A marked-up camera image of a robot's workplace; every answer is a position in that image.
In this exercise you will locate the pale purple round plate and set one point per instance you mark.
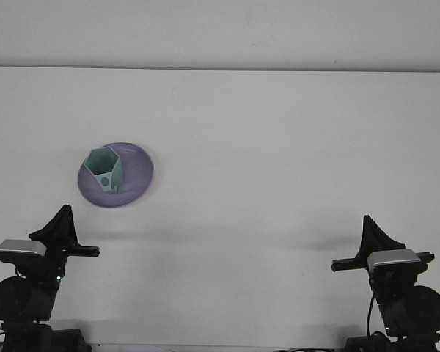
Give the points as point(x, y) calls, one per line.
point(139, 176)

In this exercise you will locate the pale blue faceted cup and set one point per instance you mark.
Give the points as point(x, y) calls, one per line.
point(100, 161)

